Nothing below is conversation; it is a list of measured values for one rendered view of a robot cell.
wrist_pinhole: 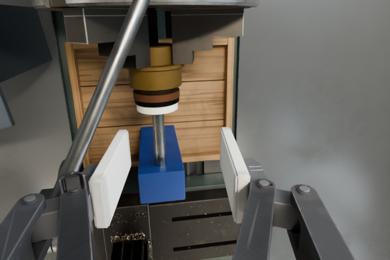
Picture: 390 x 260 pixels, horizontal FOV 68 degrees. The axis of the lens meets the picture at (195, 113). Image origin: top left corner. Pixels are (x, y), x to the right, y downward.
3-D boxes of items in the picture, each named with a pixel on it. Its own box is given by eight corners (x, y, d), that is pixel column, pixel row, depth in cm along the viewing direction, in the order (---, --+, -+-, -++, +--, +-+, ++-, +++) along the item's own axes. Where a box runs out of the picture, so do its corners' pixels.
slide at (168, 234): (64, 203, 68) (58, 215, 64) (239, 186, 74) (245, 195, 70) (75, 263, 74) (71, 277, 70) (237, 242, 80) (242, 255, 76)
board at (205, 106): (69, 40, 63) (64, 42, 59) (229, 36, 68) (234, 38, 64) (87, 163, 72) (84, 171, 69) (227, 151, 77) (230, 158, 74)
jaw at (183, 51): (169, -16, 40) (256, -18, 39) (173, -12, 45) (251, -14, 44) (172, 64, 43) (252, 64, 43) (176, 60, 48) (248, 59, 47)
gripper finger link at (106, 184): (108, 229, 15) (94, 229, 15) (132, 165, 22) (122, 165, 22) (102, 180, 14) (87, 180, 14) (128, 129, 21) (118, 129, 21)
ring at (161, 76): (120, 48, 40) (126, 111, 43) (187, 46, 41) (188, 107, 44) (125, 42, 49) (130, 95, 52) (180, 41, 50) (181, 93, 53)
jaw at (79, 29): (122, -14, 41) (42, -22, 32) (149, -16, 39) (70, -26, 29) (129, 64, 45) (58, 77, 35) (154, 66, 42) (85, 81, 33)
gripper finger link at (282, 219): (256, 208, 13) (320, 206, 13) (237, 158, 18) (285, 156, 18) (255, 234, 14) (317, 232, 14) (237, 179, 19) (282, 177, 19)
